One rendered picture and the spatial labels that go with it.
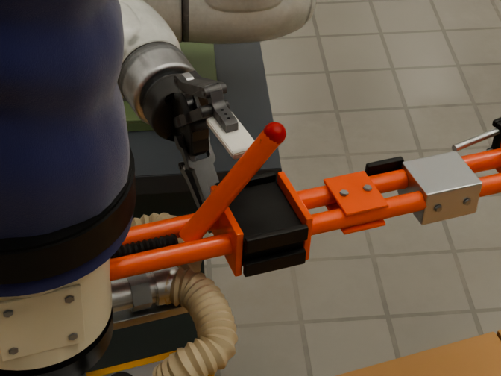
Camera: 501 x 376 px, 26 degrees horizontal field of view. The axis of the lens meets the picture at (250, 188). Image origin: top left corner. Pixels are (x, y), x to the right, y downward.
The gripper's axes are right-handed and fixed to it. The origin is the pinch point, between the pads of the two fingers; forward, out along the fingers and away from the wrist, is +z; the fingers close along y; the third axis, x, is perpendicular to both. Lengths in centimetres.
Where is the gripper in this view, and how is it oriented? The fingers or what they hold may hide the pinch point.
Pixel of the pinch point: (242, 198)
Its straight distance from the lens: 115.5
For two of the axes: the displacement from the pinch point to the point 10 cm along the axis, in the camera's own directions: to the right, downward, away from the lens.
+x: -9.0, 2.8, -3.3
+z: 4.3, 5.8, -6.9
